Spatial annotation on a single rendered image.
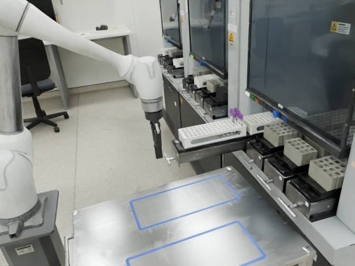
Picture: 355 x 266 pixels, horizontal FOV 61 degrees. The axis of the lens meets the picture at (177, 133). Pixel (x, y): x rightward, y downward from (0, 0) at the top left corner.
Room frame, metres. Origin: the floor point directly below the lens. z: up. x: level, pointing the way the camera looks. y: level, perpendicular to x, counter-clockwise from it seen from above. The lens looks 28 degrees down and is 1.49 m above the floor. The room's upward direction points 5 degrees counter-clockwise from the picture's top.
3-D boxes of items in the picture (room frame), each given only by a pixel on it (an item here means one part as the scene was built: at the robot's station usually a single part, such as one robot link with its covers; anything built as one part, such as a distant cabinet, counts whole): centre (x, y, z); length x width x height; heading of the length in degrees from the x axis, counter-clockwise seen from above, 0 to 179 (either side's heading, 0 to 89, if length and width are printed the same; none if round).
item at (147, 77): (1.16, 0.10, 1.14); 0.13 x 0.11 x 0.16; 20
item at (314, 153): (0.97, -0.48, 0.85); 0.12 x 0.02 x 0.06; 13
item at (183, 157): (1.24, -0.29, 0.78); 0.73 x 0.14 x 0.09; 104
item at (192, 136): (1.21, -0.16, 0.83); 0.30 x 0.10 x 0.06; 104
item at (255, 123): (1.28, -0.47, 0.83); 0.30 x 0.10 x 0.06; 104
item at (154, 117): (1.15, 0.09, 0.96); 0.08 x 0.07 x 0.09; 13
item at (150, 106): (1.15, 0.09, 1.03); 0.09 x 0.09 x 0.06
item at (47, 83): (3.31, 1.59, 0.52); 0.64 x 0.60 x 1.05; 34
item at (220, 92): (1.65, -0.27, 0.85); 0.12 x 0.02 x 0.06; 14
